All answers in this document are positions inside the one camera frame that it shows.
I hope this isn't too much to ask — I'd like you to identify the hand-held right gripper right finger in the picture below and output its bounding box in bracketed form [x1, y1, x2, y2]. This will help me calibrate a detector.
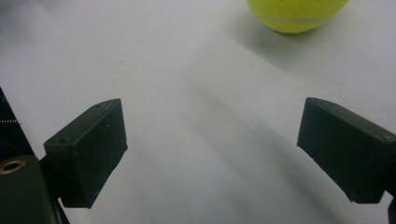
[296, 96, 396, 204]

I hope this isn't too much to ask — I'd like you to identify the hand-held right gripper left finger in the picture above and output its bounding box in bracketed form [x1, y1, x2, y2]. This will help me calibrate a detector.
[43, 98, 129, 209]

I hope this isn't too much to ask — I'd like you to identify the yellow tennis ball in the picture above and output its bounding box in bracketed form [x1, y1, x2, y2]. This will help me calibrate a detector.
[247, 0, 350, 35]

